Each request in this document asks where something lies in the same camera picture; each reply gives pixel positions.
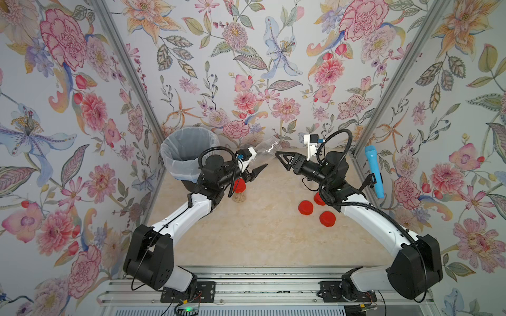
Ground peanut jar red lid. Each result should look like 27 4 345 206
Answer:
232 179 246 203
249 138 282 169

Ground black bin with white liner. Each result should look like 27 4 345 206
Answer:
161 126 220 192

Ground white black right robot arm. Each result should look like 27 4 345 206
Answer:
275 151 444 302

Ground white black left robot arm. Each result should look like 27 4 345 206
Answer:
123 155 267 293

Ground blue microphone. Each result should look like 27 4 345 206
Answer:
364 146 385 199

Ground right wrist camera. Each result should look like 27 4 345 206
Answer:
303 134 321 161

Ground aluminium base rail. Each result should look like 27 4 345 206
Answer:
97 267 438 315

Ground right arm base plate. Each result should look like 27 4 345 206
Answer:
316 280 378 304

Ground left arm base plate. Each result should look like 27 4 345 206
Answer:
160 281 216 304

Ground aluminium corner post right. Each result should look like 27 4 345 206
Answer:
352 0 448 158

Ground aluminium corner post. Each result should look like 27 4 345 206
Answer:
352 0 448 158
88 1 165 155

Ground aluminium corner post left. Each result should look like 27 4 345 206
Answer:
88 1 165 155

